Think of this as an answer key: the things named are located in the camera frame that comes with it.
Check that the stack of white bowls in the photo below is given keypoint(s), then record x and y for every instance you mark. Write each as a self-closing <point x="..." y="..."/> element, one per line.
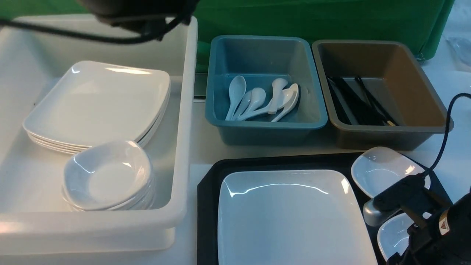
<point x="144" y="200"/>

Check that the teal plastic bin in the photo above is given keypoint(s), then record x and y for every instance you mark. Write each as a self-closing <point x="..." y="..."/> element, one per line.
<point x="261" y="60"/>

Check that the large white square plate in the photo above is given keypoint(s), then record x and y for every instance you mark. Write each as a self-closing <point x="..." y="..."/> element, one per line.
<point x="291" y="217"/>

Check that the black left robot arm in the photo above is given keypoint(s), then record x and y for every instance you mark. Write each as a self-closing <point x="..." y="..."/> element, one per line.
<point x="142" y="16"/>

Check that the brown plastic bin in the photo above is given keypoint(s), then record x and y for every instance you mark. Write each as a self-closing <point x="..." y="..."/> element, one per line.
<point x="394" y="77"/>

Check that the black serving tray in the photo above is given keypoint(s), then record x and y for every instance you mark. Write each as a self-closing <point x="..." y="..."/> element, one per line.
<point x="209" y="189"/>

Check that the white bowl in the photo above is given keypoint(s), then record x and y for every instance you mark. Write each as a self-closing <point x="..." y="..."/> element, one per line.
<point x="107" y="176"/>
<point x="379" y="168"/>
<point x="392" y="236"/>

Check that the top stacked white plate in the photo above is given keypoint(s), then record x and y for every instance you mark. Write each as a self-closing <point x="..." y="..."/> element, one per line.
<point x="95" y="103"/>

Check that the black chopsticks bundle in bin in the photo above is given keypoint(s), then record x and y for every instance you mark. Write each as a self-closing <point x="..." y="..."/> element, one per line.
<point x="367" y="111"/>

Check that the stack of white plates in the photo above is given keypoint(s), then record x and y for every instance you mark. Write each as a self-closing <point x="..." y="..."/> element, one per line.
<point x="73" y="149"/>

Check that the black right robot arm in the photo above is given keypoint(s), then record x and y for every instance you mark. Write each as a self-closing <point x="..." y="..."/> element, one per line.
<point x="454" y="244"/>

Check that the white spoon far left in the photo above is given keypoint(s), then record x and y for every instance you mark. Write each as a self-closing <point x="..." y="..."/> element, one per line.
<point x="237" y="89"/>

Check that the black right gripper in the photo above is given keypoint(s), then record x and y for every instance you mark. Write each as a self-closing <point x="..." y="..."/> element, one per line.
<point x="422" y="241"/>

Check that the large white plastic tub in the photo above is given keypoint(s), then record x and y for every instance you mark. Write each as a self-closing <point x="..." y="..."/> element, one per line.
<point x="35" y="219"/>

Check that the green cloth backdrop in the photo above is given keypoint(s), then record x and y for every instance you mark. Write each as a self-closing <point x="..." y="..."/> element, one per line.
<point x="418" y="24"/>

